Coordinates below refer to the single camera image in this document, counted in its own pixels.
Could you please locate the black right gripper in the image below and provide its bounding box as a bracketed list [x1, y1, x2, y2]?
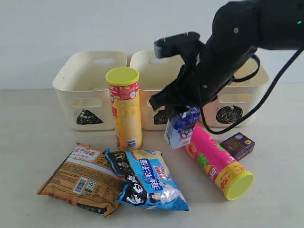
[149, 36, 258, 111]

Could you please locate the cream bin square mark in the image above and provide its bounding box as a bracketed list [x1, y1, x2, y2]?
[130, 50, 184, 131]

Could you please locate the cream bin circle mark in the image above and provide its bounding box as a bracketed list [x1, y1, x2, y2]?
[203, 55, 269, 128]

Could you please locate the blue white milk carton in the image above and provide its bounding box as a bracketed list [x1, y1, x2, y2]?
[164, 106, 200, 150]

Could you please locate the small purple box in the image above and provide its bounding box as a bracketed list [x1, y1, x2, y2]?
[220, 132, 255, 161]

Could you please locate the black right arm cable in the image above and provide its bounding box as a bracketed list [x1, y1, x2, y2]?
[199, 46, 304, 135]

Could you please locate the yellow chips can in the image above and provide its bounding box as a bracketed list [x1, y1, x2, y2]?
[105, 67, 143, 151]

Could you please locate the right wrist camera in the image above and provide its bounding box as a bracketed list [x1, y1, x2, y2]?
[154, 31, 201, 60]

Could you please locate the blue noodle packet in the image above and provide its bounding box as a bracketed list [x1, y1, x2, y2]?
[105, 150, 189, 211]

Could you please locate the pink chips can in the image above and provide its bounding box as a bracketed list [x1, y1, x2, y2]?
[185, 125, 255, 200]

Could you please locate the cream bin triangle mark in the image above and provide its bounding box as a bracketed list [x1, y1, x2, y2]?
[53, 51, 128, 131]

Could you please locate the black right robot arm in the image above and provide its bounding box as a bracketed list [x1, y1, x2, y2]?
[149, 0, 304, 110]

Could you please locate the orange noodle packet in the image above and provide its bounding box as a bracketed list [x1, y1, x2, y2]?
[37, 143, 124, 217]

